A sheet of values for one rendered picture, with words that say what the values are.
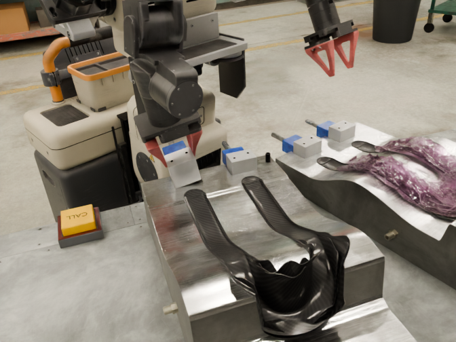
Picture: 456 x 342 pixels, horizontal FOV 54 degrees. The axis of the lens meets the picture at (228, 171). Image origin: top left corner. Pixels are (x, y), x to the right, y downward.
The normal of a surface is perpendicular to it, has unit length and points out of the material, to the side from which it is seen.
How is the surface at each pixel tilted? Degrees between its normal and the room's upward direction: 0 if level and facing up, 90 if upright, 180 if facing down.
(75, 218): 0
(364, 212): 90
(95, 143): 90
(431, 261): 90
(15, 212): 0
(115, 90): 92
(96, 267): 0
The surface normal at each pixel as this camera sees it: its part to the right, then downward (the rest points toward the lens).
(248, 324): 0.32, 0.39
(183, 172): 0.35, 0.61
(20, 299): -0.06, -0.85
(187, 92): 0.58, 0.50
